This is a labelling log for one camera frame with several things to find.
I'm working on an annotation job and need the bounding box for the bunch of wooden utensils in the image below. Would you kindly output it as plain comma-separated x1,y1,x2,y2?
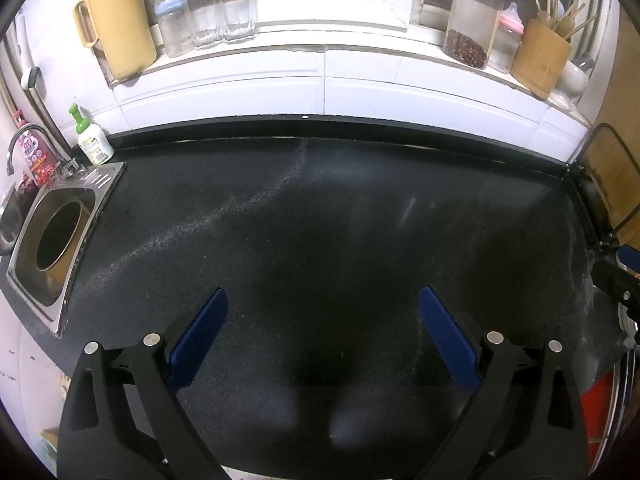
517,0,598,41

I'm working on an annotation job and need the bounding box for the pink-capped baby bottle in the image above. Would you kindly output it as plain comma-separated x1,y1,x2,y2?
487,2,525,74

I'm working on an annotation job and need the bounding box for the white hanging brush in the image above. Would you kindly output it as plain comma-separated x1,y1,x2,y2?
19,12,45,93

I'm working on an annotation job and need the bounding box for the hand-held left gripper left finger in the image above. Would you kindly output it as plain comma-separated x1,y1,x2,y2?
56,287,230,480

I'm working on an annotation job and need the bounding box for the green-capped dish soap bottle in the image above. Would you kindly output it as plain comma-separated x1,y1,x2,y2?
68,103,115,165

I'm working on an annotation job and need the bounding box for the black wire rack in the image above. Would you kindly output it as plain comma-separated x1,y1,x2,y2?
567,122,636,253

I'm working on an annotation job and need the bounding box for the stack of dishes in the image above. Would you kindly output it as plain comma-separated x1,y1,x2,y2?
612,305,640,441

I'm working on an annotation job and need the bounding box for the yellow plastic pitcher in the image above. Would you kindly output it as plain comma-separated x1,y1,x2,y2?
73,0,158,82

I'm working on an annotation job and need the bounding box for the red detergent bottle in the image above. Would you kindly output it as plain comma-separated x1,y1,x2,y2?
15,110,56,186

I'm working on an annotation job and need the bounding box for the steel faucet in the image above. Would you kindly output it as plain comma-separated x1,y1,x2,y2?
6,123,83,181

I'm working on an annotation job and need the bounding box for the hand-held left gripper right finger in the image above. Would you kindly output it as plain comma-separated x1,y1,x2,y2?
419,285,588,480

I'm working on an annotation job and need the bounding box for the red bucket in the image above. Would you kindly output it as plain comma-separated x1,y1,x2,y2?
580,370,616,461

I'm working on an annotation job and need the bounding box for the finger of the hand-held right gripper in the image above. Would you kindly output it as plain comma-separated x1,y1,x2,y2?
616,245,640,277
591,258,640,323

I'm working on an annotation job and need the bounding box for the steel countertop bin opening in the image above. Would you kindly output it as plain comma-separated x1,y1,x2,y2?
6,162,127,336

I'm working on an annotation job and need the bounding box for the blue-capped baby bottle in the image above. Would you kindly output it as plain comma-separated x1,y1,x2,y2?
154,0,195,58

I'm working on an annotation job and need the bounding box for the clear drinking glass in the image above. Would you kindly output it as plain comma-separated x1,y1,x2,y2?
216,0,257,42
183,0,223,50

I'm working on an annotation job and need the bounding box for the bamboo utensil holder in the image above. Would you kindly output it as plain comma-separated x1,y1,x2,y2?
510,17,572,100

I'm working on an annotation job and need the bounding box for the clear jar of dried peppers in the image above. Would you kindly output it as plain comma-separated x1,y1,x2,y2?
443,0,506,70

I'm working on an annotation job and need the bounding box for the steel sink basin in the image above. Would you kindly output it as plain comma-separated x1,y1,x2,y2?
0,182,31,256

